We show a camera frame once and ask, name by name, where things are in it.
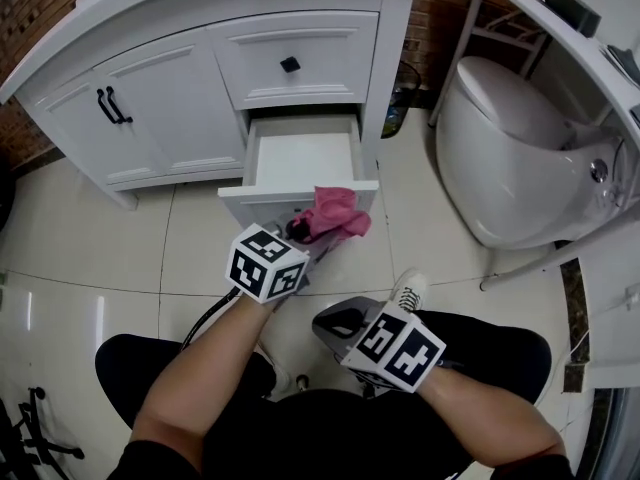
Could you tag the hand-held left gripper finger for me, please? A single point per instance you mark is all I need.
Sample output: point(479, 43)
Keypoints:
point(322, 252)
point(285, 222)

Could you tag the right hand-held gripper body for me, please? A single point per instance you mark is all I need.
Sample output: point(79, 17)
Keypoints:
point(400, 348)

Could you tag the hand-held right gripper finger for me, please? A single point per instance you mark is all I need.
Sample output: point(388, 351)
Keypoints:
point(350, 304)
point(340, 345)

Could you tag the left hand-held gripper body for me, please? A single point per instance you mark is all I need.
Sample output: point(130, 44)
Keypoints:
point(260, 268)

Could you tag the pink cloth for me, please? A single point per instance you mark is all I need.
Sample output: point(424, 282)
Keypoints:
point(335, 213)

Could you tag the white drawer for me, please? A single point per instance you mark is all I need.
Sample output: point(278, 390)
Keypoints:
point(305, 158)
point(325, 63)

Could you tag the person's left forearm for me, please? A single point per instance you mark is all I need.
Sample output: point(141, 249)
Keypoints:
point(200, 378)

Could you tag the person's right forearm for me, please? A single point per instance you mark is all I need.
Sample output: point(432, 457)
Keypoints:
point(490, 418)

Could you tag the black square drawer knob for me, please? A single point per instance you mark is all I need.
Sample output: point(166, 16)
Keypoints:
point(289, 64)

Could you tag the white closed drawer front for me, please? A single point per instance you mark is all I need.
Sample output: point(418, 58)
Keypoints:
point(325, 63)

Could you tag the small metal fitting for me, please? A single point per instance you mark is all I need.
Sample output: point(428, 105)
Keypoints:
point(302, 383)

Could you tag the person's right white shoe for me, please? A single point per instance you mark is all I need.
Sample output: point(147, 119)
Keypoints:
point(412, 288)

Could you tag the person's white shoe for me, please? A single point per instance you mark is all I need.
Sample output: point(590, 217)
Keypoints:
point(412, 288)
point(280, 378)

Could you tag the person's left white shoe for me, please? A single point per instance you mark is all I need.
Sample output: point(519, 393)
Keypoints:
point(280, 378)

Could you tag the person's black shirt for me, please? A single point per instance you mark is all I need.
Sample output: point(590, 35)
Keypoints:
point(340, 438)

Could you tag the white cabinet door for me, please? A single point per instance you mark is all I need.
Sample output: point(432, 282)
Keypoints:
point(180, 108)
point(85, 138)

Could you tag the person's black trousers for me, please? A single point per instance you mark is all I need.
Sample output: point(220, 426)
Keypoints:
point(130, 368)

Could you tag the white toilet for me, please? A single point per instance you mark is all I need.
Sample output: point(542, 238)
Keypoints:
point(500, 183)

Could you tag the white vanity cabinet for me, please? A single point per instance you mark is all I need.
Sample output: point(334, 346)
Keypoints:
point(200, 3)

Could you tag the chrome toilet flush button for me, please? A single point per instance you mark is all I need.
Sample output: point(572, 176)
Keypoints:
point(598, 169)

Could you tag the white metal-legged table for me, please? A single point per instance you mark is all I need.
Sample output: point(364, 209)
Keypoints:
point(560, 33)

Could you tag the dark grey crumpled item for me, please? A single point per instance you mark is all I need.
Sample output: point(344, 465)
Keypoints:
point(625, 65)
point(636, 115)

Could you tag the black box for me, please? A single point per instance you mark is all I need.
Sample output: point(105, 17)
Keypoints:
point(572, 8)

